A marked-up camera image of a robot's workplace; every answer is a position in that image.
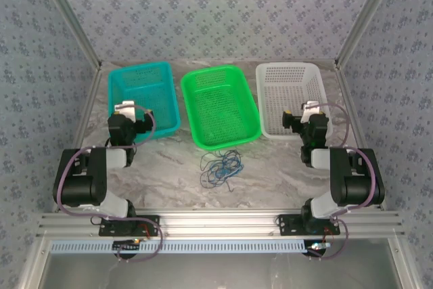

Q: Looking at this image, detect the white slotted cable duct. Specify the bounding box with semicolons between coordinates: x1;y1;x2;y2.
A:
49;240;334;255

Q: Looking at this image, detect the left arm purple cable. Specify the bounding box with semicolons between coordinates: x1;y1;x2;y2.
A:
55;105;164;263

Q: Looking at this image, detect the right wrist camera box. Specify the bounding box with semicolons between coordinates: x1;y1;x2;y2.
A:
302;100;321;116

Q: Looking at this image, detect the aluminium mounting rail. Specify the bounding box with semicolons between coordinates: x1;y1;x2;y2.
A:
37;209;405;238

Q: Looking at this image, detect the thin dark purple cable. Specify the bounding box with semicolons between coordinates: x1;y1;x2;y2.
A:
199;149;243;175
216;149;245;194

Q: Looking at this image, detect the aluminium frame post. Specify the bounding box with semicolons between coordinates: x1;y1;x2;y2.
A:
33;0;103;70
334;0;405;68

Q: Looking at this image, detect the teal perforated plastic basket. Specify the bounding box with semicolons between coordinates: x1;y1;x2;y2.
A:
107;61;182;141

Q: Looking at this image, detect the green perforated plastic basket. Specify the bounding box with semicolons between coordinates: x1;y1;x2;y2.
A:
180;64;262;150

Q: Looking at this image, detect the small black controller board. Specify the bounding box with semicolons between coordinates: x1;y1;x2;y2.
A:
305;240;332;257
112;238;142;253

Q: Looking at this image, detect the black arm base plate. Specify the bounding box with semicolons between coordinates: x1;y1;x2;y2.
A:
98;215;160;237
277;213;341;236

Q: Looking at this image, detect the aluminium table side rail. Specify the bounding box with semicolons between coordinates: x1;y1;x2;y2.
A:
53;64;104;212
334;61;386;209

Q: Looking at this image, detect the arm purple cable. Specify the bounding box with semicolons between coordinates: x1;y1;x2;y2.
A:
55;105;164;263
309;102;378;261

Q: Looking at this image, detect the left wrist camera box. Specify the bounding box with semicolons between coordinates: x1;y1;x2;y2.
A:
113;100;137;121

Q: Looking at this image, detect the white perforated plastic basket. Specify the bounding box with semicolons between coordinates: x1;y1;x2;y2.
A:
254;62;335;140

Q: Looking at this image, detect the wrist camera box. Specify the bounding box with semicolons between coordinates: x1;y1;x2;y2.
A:
113;100;137;121
302;100;321;116

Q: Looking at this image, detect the grey metal sheet panel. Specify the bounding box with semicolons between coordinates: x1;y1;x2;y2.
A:
39;251;405;289

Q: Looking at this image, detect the aluminium lower frame rail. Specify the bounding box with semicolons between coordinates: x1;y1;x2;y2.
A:
387;236;420;289
18;238;51;289

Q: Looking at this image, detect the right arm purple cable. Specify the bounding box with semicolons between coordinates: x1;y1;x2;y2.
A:
309;102;378;261

